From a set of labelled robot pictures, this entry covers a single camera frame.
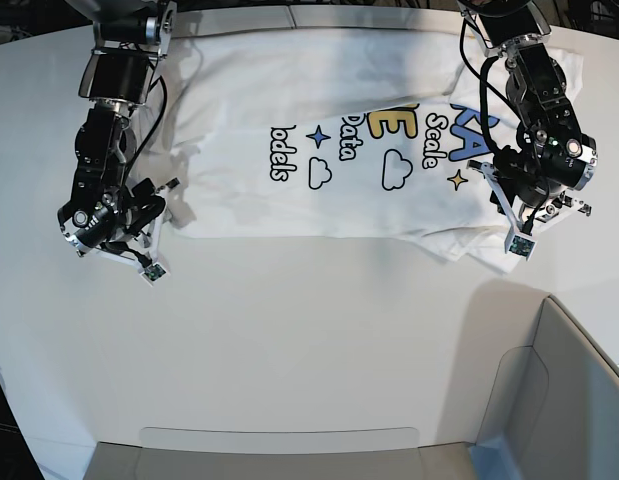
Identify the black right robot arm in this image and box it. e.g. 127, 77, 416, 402
57, 1, 177, 263

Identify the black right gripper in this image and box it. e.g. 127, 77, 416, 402
76, 178, 180, 258

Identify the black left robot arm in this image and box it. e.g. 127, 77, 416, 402
459, 1, 598, 232

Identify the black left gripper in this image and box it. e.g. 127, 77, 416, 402
467, 149, 592, 223

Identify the grey box right side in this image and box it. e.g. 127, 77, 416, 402
469, 296, 619, 479

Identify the white t-shirt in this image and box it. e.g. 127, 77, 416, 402
170, 30, 519, 272

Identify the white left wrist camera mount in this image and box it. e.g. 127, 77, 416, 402
483, 168, 576, 260

